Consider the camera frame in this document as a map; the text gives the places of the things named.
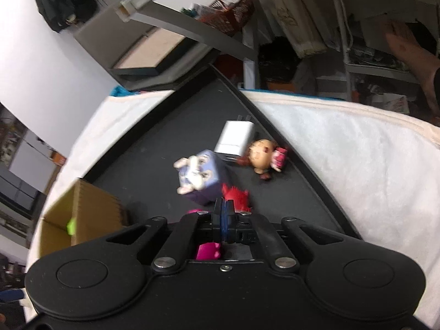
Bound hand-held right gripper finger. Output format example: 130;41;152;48
106;197;226;272
223;199;345;271

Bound red spiky toy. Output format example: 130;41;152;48
221;183;253;214

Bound pink toy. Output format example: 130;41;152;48
187;208;222;262

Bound blue cube rabbit toy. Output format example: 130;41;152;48
174;149;227;207

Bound brown doll figure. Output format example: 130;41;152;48
237;138;288;182

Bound white charger plug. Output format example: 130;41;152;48
214;114;255;164

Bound black tray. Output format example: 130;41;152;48
82;65;362;262

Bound cardboard box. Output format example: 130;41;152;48
37;179;129;258

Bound white plush blanket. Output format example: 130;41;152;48
26;89;440;330

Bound black plastic bag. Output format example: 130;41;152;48
258;36;303;85

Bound red plastic basket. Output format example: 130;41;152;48
197;0;255;37

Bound white shelf rack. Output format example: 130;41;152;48
326;0;440;105

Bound white plastic bag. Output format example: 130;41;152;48
251;0;331;59

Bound person's foot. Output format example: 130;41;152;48
385;19;440;126

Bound black jacket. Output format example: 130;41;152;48
32;0;95;33

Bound grey table frame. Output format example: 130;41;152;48
115;0;260;90

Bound black frame with brown board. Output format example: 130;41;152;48
109;27;214;78

